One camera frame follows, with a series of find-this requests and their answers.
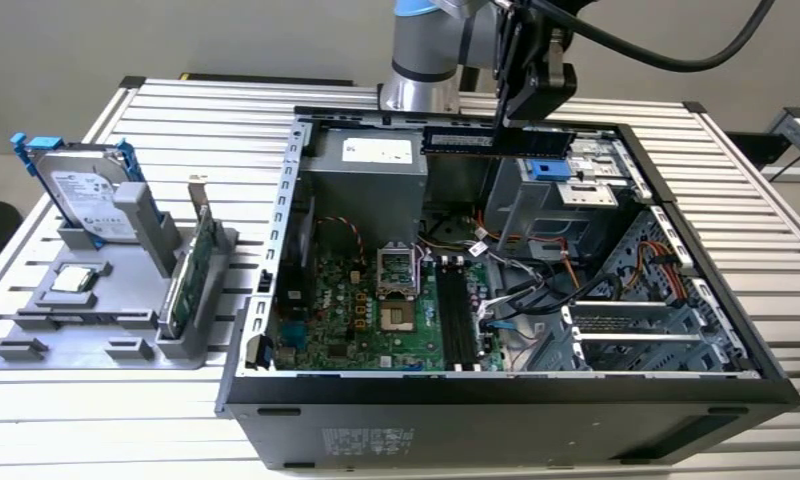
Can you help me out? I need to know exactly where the hard disk in blue carrier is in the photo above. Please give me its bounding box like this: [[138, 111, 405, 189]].
[[10, 130, 147, 250]]

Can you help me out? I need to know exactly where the thick black data cable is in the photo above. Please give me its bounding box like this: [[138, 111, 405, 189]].
[[499, 269, 619, 321]]

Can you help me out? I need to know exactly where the metal socket cover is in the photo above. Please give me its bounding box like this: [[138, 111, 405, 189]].
[[377, 240, 421, 297]]

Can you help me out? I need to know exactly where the grey power supply unit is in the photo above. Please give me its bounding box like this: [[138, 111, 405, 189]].
[[299, 127, 431, 252]]

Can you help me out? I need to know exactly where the black PC case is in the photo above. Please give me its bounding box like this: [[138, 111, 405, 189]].
[[214, 103, 800, 472]]

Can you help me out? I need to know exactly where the black RAM slot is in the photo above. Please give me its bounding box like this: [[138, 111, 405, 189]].
[[438, 260, 458, 372], [446, 260, 465, 372], [453, 260, 473, 372], [461, 260, 481, 372]]

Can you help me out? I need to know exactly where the silver CPU chip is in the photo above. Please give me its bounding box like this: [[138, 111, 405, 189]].
[[51, 263, 100, 291]]

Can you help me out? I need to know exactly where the green motherboard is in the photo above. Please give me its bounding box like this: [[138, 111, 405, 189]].
[[271, 248, 510, 373]]

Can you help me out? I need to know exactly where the yellow black wire bundle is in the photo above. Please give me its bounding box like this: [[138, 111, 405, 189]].
[[417, 212, 502, 261]]

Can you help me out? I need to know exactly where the black case fan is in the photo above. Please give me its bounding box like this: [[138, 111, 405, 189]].
[[280, 195, 319, 301]]

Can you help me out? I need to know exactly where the CPU socket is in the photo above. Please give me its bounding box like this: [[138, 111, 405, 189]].
[[379, 297, 419, 334]]

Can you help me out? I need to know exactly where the twisted red black fan wire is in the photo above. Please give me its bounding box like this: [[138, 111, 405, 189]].
[[314, 215, 369, 267]]

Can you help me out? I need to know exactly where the blue plastic drive latch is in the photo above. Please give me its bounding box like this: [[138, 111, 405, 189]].
[[518, 155, 571, 182]]

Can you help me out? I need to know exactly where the dark RAM stick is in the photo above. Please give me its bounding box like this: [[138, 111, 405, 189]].
[[423, 125, 579, 157], [18, 308, 156, 326]]

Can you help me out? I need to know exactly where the grey parts rack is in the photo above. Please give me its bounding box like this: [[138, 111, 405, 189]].
[[0, 179, 243, 370]]

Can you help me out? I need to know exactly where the orange red yellow wire bundle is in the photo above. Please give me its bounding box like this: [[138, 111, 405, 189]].
[[621, 239, 694, 307]]

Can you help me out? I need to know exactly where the thin orange wire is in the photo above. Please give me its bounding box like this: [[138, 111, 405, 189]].
[[558, 237, 583, 290]]

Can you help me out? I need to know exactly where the green graphics card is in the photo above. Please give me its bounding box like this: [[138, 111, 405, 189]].
[[159, 169, 219, 337]]

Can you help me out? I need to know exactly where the black box beside table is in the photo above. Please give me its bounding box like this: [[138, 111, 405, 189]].
[[725, 130, 794, 167]]

